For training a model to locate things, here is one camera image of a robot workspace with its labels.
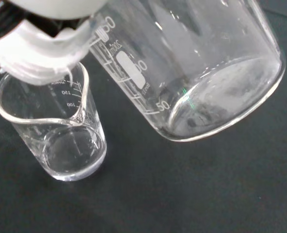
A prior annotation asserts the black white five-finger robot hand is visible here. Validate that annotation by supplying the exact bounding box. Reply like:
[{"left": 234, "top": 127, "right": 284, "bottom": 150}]
[{"left": 0, "top": 0, "right": 112, "bottom": 85}]

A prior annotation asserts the clear glass beaker white print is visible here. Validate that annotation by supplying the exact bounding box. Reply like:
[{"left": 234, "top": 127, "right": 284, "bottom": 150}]
[{"left": 0, "top": 61, "right": 108, "bottom": 182}]

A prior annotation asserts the black bench cloth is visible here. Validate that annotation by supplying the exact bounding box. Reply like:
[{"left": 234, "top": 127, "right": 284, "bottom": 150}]
[{"left": 0, "top": 0, "right": 287, "bottom": 233}]

